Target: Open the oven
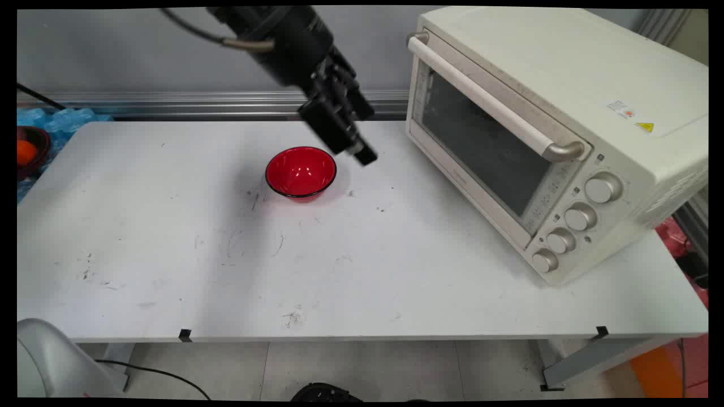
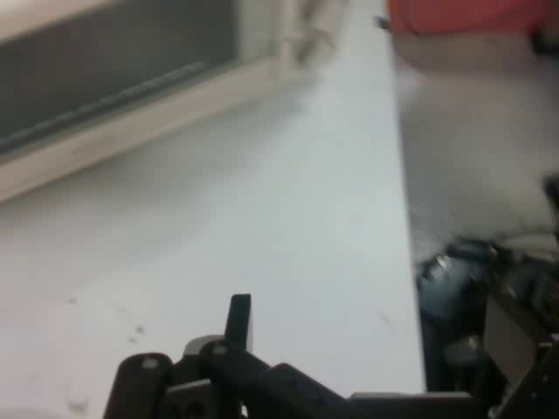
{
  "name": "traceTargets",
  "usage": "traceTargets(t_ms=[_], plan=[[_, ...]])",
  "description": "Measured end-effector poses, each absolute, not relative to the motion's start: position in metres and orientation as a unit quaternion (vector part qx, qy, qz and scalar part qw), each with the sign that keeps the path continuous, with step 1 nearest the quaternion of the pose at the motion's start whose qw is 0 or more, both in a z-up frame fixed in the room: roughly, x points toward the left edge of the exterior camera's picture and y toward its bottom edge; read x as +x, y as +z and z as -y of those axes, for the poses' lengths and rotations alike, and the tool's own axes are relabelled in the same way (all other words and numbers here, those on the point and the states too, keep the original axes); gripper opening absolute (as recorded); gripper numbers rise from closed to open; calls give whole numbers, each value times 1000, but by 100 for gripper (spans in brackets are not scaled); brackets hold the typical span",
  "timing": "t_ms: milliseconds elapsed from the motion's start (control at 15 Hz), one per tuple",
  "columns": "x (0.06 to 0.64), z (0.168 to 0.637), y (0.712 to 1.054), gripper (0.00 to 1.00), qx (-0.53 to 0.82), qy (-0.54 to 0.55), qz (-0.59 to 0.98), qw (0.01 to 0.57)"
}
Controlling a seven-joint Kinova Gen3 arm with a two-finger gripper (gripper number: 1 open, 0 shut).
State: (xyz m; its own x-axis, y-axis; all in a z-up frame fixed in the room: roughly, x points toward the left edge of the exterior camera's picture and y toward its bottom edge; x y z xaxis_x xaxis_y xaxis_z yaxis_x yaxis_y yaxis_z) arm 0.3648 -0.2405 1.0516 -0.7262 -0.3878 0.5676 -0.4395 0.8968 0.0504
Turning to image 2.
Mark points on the white appliance with glass door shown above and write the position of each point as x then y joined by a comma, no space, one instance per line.
109,70

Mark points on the blue round object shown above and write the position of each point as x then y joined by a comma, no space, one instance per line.
450,283

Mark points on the orange object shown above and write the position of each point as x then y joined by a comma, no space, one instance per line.
458,15

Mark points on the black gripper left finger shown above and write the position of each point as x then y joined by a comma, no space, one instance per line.
140,384

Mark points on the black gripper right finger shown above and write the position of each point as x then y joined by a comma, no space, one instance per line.
279,388

